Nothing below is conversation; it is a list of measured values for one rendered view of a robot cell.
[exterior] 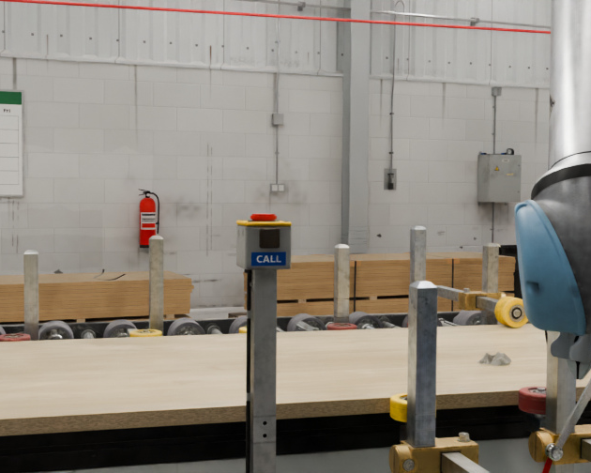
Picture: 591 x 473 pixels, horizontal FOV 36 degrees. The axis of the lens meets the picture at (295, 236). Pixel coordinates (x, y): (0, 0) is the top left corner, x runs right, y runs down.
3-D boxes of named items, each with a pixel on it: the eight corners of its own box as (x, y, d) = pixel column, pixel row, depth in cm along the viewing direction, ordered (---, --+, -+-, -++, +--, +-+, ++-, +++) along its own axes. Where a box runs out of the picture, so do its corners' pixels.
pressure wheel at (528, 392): (571, 455, 162) (572, 391, 161) (531, 458, 159) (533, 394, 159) (548, 443, 169) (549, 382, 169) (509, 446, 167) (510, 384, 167)
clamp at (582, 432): (614, 460, 151) (615, 431, 150) (542, 466, 147) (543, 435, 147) (596, 450, 156) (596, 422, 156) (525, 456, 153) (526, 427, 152)
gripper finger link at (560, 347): (542, 378, 139) (543, 319, 138) (567, 374, 142) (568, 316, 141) (558, 382, 136) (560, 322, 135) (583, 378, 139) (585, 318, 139)
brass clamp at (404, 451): (480, 476, 144) (480, 445, 143) (401, 482, 140) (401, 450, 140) (462, 465, 150) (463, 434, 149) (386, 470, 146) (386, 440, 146)
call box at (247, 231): (291, 274, 133) (292, 221, 133) (245, 274, 131) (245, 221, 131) (280, 269, 140) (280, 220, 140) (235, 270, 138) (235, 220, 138)
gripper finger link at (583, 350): (558, 382, 136) (560, 322, 135) (583, 378, 139) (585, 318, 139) (576, 386, 133) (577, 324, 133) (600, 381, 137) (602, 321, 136)
